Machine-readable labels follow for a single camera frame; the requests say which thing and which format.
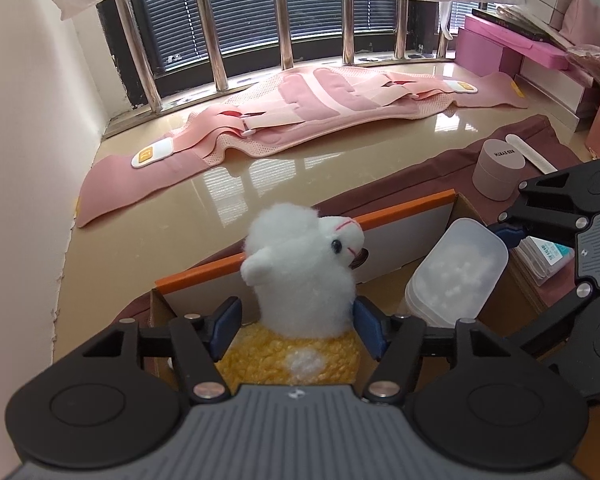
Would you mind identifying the pink waist support belt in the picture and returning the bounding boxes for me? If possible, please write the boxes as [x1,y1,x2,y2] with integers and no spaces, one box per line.
[75,66,530,229]

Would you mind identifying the white nail file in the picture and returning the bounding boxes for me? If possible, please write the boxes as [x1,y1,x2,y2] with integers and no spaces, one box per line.
[505,134,561,175]

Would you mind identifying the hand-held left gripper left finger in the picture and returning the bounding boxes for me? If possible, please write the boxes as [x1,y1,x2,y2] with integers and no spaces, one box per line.
[82,297,244,404]

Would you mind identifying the white drawer unit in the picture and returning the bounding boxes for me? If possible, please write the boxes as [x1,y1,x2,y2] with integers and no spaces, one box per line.
[517,55,600,132]

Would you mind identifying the orange-rimmed cardboard box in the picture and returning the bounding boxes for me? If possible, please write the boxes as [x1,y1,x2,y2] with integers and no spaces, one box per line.
[147,189,581,392]

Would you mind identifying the metal window railing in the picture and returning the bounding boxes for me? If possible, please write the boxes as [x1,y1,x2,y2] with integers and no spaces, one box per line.
[97,0,456,133]

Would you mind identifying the black book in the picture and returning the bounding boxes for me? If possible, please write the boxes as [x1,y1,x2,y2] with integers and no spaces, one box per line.
[472,7,565,44]

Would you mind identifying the maroon pants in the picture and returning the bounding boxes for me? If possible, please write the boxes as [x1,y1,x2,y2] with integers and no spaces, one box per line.
[130,114,595,376]

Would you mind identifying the dark window blinds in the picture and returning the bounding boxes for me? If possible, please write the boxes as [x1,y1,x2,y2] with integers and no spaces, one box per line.
[130,0,488,73]

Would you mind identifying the pink cushion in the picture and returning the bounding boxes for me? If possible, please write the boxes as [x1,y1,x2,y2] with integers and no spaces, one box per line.
[562,0,600,52]

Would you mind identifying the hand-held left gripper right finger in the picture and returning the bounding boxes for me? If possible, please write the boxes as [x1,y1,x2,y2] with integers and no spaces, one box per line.
[352,296,514,404]

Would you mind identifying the pink round jar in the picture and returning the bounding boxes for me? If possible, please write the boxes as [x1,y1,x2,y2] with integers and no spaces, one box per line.
[472,139,530,202]

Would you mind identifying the pink shelf box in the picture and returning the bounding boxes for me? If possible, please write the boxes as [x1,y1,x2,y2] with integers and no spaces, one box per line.
[457,14,572,79]

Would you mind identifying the pink plastic bag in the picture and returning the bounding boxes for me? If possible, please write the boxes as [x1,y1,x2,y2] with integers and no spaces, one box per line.
[565,44,600,78]

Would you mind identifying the white and yellow alpaca plush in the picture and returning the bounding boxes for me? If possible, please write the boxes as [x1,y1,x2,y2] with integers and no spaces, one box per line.
[215,202,367,394]

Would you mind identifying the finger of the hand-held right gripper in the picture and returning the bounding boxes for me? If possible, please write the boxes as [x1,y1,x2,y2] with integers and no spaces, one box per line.
[489,161,600,251]
[515,282,598,376]

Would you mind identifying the clear cotton swab container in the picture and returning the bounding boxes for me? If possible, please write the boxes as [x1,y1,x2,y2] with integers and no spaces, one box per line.
[405,217,510,329]

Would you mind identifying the clear floss pick box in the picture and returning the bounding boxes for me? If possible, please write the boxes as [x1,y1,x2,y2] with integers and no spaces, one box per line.
[512,235,579,287]

